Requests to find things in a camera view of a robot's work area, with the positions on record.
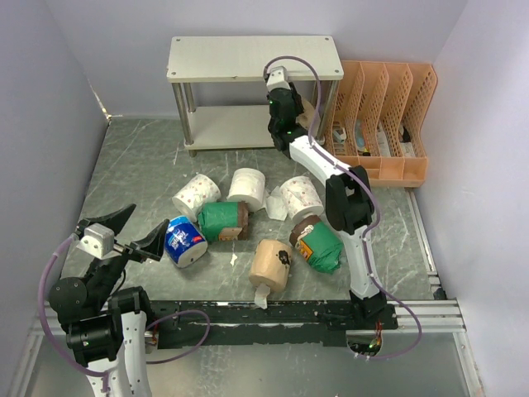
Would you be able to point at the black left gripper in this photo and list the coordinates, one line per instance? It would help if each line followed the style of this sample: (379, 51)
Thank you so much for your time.
(150, 246)

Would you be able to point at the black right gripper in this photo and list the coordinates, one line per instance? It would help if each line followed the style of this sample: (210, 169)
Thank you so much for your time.
(297, 99)

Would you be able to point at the tan paper roll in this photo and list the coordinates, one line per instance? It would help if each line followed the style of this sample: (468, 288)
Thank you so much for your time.
(309, 113)

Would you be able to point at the green roll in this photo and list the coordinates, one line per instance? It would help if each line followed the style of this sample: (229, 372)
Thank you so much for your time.
(224, 221)
(317, 244)

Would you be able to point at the plain white paper roll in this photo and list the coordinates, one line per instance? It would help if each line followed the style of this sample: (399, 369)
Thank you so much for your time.
(248, 186)

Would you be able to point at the tan roll with tail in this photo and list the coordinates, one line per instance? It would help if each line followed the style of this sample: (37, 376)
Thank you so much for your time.
(269, 270)

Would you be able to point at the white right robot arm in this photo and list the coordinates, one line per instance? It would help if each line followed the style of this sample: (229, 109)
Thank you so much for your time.
(349, 200)

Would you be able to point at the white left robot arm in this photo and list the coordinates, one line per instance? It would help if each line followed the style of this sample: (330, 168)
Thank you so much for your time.
(105, 326)

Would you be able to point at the white two-tier shelf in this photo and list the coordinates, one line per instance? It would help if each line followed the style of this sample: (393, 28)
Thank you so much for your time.
(244, 59)

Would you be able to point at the blue wrapped tissue roll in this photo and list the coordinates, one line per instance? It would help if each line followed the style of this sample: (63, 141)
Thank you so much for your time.
(184, 244)

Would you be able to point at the red-dotted paper roll left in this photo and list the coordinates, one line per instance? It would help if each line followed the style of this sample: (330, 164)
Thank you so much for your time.
(191, 199)

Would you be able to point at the red-dotted paper roll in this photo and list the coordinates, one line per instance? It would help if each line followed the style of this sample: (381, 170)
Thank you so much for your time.
(300, 198)
(191, 199)

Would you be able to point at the orange plastic file organizer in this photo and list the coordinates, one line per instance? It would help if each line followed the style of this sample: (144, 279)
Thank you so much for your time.
(379, 111)

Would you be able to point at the red-dotted paper roll right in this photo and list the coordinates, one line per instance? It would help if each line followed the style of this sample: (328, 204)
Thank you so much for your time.
(300, 198)

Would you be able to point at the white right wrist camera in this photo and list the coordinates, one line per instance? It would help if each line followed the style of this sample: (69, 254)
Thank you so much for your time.
(277, 78)

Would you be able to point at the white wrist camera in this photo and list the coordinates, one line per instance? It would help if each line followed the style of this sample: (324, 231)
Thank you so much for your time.
(97, 241)
(277, 78)

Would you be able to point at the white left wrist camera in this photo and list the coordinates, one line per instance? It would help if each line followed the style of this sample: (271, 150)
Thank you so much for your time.
(97, 241)

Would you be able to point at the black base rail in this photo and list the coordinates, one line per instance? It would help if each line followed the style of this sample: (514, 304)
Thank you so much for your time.
(231, 323)

